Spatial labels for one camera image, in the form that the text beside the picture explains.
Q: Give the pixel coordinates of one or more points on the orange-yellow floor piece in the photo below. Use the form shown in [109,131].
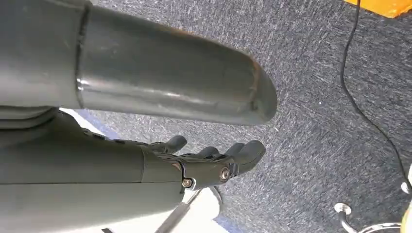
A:
[383,5]

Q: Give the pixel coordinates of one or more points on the grey metal rod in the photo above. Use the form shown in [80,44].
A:
[175,215]

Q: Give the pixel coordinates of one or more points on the ribbed grey right arm sleeve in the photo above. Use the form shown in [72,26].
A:
[22,117]

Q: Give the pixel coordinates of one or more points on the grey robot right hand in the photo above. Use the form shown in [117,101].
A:
[96,180]

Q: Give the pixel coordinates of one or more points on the chrome chair base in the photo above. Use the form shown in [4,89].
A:
[342,209]

